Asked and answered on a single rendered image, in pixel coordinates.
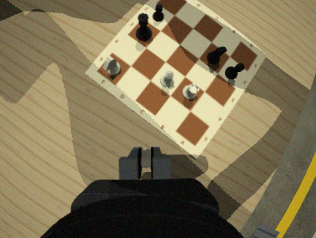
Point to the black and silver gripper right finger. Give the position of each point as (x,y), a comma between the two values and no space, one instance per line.
(160,165)

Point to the chessboard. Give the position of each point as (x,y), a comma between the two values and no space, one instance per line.
(180,43)

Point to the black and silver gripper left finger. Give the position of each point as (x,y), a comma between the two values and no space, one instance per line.
(130,167)

